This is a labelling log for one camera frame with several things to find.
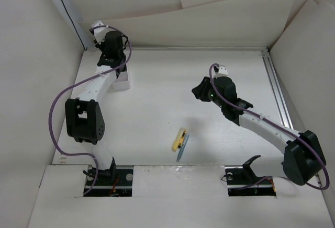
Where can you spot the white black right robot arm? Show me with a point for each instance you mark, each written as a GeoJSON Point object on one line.
{"type": "Point", "coordinates": [301, 155]}

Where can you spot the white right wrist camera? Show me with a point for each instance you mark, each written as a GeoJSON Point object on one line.
{"type": "Point", "coordinates": [220, 71]}

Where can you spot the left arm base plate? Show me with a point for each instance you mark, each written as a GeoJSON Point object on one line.
{"type": "Point", "coordinates": [120, 185]}

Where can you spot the white divided organizer container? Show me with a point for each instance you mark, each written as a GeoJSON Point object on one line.
{"type": "Point", "coordinates": [123, 81]}

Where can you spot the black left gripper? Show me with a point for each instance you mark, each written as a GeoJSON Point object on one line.
{"type": "Point", "coordinates": [101, 47]}

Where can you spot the yellow highlighter marker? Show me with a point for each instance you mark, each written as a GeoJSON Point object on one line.
{"type": "Point", "coordinates": [178, 136]}

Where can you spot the yellow black pen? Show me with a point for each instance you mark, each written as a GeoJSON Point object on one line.
{"type": "Point", "coordinates": [181, 140]}

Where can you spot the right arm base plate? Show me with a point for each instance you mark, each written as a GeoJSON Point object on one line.
{"type": "Point", "coordinates": [242, 182]}

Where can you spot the blue grey pen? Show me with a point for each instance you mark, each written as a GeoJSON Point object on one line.
{"type": "Point", "coordinates": [180, 153]}

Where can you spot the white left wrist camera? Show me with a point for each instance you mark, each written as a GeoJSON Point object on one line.
{"type": "Point", "coordinates": [99, 31]}

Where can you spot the aluminium rail right side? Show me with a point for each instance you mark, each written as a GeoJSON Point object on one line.
{"type": "Point", "coordinates": [281, 105]}

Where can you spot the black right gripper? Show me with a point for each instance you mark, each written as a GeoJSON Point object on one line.
{"type": "Point", "coordinates": [200, 91]}

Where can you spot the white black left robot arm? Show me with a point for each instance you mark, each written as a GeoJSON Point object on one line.
{"type": "Point", "coordinates": [84, 119]}

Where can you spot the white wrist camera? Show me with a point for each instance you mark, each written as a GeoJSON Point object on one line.
{"type": "Point", "coordinates": [99, 31]}
{"type": "Point", "coordinates": [220, 71]}

